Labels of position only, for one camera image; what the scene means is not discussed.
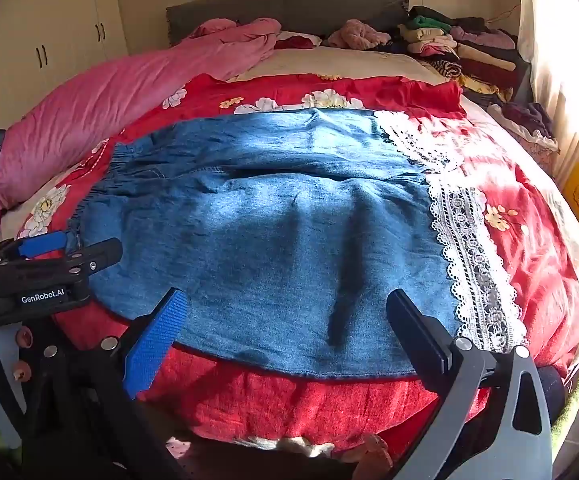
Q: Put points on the purple garment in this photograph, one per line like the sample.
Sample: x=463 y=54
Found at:
x=532 y=120

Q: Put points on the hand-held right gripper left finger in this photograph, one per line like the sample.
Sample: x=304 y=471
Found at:
x=153 y=342

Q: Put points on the green cloth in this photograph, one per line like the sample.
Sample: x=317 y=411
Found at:
x=572 y=405

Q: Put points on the pile of folded clothes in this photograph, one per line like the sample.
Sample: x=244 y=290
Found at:
x=469 y=50

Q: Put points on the person's left hand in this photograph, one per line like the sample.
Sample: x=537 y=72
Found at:
x=22 y=372

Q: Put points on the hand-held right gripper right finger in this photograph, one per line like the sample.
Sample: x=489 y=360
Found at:
x=422 y=335

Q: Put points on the cream wardrobe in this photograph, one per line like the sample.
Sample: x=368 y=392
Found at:
x=44 y=20

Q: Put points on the grey padded headboard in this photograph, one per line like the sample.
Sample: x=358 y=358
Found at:
x=309 y=5

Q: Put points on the dark red cloth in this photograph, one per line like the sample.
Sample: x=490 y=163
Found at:
x=297 y=41

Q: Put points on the red floral blanket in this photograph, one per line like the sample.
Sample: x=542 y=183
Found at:
x=534 y=270

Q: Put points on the pink quilt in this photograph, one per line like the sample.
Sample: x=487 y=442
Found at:
x=94 y=105

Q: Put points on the pink fuzzy garment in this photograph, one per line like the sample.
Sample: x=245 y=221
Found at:
x=359 y=35

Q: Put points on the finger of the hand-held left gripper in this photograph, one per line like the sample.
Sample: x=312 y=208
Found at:
x=44 y=244
x=97 y=255

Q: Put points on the blue denim pants lace trim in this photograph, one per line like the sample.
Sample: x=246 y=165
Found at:
x=269 y=220

